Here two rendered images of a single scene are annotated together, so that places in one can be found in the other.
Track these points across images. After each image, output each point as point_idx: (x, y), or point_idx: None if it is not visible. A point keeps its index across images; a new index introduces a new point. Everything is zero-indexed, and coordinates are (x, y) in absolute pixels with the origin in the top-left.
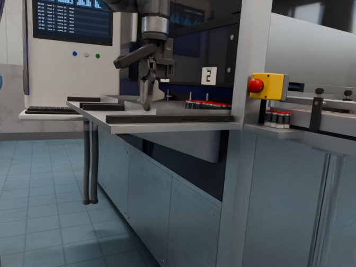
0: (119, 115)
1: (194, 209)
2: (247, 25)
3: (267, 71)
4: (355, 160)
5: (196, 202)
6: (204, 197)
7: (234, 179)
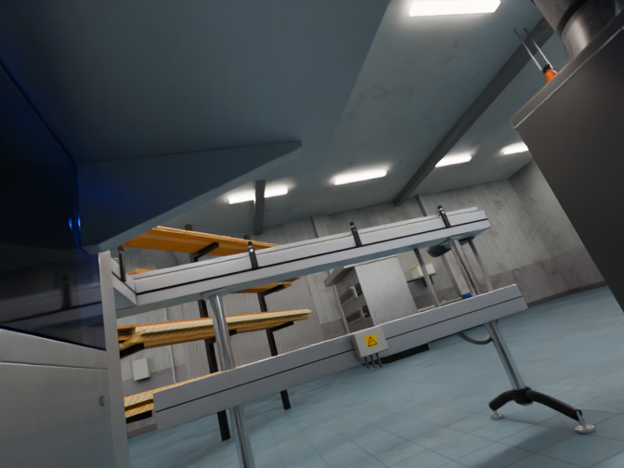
0: None
1: (56, 451)
2: None
3: None
4: None
5: (58, 409)
6: (77, 368)
7: (111, 290)
